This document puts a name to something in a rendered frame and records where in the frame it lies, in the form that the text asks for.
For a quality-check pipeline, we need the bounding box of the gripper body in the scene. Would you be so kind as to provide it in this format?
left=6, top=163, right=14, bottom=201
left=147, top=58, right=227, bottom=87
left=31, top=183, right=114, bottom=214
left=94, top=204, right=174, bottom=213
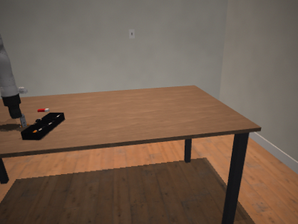
left=0, top=84, right=28, bottom=119

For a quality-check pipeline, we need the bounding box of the black three-compartment bin rack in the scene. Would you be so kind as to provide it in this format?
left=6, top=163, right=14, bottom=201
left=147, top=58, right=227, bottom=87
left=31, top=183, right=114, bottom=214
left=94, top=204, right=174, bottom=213
left=21, top=113, right=65, bottom=141

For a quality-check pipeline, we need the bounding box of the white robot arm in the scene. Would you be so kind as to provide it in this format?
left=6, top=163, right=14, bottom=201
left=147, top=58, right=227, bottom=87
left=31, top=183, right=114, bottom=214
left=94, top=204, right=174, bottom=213
left=0, top=34, right=16, bottom=87

